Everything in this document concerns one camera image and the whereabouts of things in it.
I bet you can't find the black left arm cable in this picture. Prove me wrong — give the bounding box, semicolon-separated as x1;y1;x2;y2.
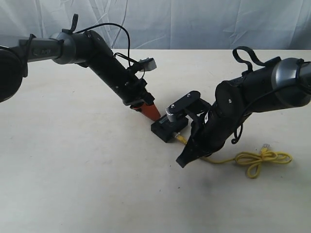
75;22;146;81

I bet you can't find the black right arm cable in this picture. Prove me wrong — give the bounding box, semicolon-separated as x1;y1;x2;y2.
230;80;287;145

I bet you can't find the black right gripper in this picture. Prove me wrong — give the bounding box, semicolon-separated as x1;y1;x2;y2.
176;98;225;168

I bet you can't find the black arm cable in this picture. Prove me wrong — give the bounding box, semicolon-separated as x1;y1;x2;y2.
75;22;146;81
230;80;287;145

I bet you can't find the yellow ethernet cable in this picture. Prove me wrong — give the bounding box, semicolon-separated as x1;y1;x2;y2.
173;132;293;180

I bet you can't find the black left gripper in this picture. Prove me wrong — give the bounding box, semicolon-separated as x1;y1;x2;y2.
121;79;161;121

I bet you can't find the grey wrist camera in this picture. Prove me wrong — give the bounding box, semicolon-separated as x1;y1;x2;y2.
137;58;157;72
166;90;201;122

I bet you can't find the black network switch box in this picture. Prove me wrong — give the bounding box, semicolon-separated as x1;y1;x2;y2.
151;115;189;143

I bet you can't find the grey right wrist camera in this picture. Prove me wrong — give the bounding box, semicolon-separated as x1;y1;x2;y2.
166;90;201;122

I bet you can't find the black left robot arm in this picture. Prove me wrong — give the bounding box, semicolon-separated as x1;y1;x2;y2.
0;14;160;121

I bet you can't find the grey wrinkled backdrop cloth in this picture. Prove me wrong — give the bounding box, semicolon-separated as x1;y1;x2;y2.
0;0;311;50

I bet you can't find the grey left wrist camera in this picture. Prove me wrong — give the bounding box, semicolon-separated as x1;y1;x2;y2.
137;58;157;72

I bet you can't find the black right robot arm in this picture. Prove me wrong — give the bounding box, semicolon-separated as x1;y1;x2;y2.
169;46;311;167

